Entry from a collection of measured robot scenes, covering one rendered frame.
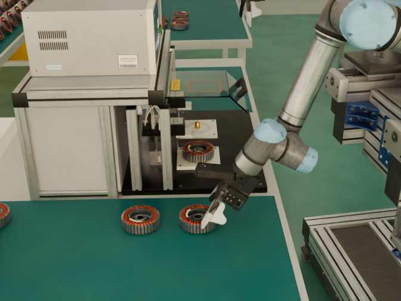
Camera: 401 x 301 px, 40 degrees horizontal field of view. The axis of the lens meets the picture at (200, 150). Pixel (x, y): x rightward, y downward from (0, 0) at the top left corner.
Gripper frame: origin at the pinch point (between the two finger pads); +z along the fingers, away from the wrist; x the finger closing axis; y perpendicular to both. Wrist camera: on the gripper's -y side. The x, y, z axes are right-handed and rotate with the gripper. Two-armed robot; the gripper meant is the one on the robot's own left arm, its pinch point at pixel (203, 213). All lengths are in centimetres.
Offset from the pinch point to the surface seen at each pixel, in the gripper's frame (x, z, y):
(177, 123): 32.3, -4.2, -19.2
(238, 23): 234, 12, -13
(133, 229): -8.7, 11.0, -15.6
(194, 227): -5.6, 2.1, -0.9
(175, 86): 29.1, -16.9, -26.1
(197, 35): 202, 23, -32
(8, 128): -36, -18, -51
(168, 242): -10.5, 7.5, -5.3
